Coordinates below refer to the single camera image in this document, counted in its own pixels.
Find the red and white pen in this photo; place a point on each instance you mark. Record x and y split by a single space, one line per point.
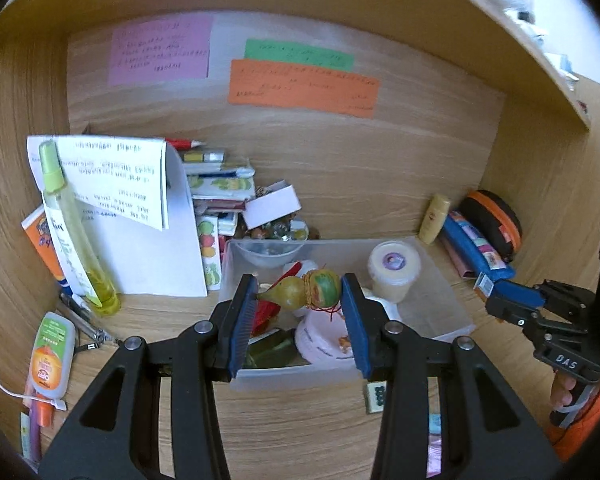
182 143

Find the yellow-green spray bottle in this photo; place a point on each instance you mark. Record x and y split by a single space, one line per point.
72 230

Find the cream jar with purple label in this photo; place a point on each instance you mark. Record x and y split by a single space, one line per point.
392 270

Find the painted gourd ornament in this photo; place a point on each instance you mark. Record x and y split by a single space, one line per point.
290 292

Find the metal nail clippers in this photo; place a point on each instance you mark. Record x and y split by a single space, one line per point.
77 312

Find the pink flat case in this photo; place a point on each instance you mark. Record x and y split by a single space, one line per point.
457 260

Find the purple pen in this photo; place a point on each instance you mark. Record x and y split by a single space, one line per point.
32 435

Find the pink small packet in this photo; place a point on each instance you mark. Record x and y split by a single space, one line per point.
434 455

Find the frosted clear plastic container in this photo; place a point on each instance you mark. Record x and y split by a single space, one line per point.
270 255

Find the sticky flag strip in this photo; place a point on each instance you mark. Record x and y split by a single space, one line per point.
202 156

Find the green translucent item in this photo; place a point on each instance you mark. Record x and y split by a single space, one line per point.
270 352

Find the pink paper note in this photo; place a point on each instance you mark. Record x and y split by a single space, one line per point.
160 50

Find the orange and black case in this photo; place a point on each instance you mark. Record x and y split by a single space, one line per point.
495 220

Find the stack of booklets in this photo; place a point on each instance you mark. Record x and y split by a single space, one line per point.
220 185

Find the fruit sticker sheet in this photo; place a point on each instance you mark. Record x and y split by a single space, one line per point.
209 255

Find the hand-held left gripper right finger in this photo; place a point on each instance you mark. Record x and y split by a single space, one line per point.
355 320

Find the small patterned tile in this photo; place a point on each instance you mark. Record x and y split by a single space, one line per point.
375 397

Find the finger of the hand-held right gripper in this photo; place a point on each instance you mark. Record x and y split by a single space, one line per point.
570 305
517 295

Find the green paper note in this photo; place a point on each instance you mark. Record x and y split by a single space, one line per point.
300 55

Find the small white cardboard box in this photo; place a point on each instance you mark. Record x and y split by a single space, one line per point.
272 207

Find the white squeeze bottle orange label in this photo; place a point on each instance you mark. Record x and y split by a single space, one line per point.
50 360

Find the person's right hand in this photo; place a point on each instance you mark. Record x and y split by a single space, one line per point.
562 392

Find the clear plastic storage bin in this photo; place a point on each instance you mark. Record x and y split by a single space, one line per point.
430 310

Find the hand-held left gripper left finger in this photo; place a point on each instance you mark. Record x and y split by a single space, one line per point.
245 320

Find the white handwritten folded paper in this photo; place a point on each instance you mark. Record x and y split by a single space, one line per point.
125 185

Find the teal small packet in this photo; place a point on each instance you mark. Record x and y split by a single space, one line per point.
435 422

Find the wooden desktop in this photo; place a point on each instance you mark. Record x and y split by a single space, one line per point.
305 435

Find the person's right forearm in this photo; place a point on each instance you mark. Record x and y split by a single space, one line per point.
587 430

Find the small yellow bottle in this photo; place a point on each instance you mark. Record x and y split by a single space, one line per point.
434 220

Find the orange paper note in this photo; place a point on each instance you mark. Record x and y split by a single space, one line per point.
300 90

